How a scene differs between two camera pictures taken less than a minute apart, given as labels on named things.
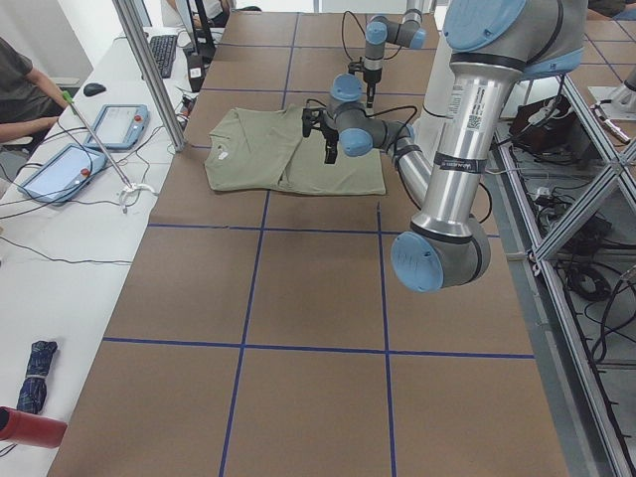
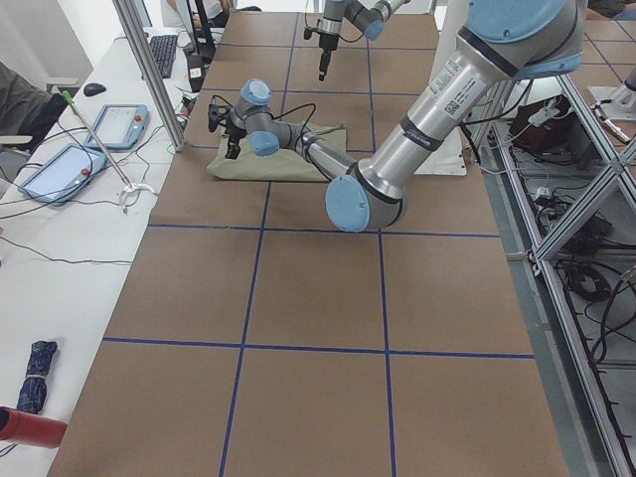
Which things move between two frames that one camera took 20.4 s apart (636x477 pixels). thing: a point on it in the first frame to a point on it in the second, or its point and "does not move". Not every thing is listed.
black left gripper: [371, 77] to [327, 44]
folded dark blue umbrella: [33, 395] does not move
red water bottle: [31, 429] does not move
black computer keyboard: [164, 49] does not move
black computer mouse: [93, 88] does not move
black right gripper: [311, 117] to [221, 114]
